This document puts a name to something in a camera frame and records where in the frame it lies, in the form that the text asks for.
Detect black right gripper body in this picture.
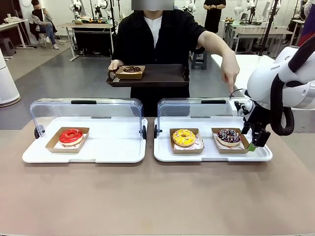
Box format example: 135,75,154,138
243,103,269,133

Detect dark brown serving tray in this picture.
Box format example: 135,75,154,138
105,63,190,89

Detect cardboard box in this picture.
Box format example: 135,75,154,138
115,65,146,81
45,126,90,154
211,127,252,154
169,127,205,155

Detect chocolate donut with nut sprinkles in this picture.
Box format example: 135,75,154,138
123,65,142,74

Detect person's left forearm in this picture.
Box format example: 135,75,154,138
197,30,238,68

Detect printed paper under dark sprinkled donut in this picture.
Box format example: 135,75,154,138
215,134,246,150

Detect dark donut with colourful sprinkles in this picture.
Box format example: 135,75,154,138
217,128,242,147

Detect cardboard box under dark sprinkled donut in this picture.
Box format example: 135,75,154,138
211,127,252,154

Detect printed paper under yellow donut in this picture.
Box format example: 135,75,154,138
173,134,204,151

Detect yellow glazed sprinkled donut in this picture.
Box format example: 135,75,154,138
172,128,197,148

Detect cardboard box under yellow donut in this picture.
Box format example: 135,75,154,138
169,127,205,155

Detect person in red skirt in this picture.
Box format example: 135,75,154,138
283,0,315,47

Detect standing person in black clothes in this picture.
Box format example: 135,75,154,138
203,0,227,34

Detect person in black shirt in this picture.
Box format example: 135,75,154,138
111,4,208,118

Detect red glazed donut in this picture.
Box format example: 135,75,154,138
59,128,85,146

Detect printed paper under red donut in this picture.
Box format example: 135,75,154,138
53,133,88,150

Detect cardboard box under red donut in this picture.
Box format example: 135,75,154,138
45,126,90,154

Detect seated person in grey jacket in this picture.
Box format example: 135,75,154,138
29,0,60,51

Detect person's left hand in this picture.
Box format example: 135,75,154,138
220,59,241,94

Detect person's right hand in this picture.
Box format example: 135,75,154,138
107,59,122,79

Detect white display tray base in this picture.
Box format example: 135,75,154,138
153,116,274,163
22,116,149,164

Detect clear hinged display lid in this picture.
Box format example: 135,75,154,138
154,97,267,139
30,97,148,141

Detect large white table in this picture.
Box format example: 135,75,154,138
210,54,315,135

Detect grey metal stool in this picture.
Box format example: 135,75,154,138
190,49,208,71

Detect background grey workbench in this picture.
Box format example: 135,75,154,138
224,24,295,55

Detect black tripod pole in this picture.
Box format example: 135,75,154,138
257,0,282,57

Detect background workbench with black panel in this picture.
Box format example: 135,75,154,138
60,23,117,62

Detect white air purifier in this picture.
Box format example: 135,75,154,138
0,48,21,108

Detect grey plastic step stool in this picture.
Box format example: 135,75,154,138
0,36,17,57

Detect white background side table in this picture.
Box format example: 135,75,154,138
0,18,34,50

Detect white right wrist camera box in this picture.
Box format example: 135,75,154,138
233,97,254,117

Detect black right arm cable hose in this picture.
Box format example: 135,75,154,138
270,34,315,136

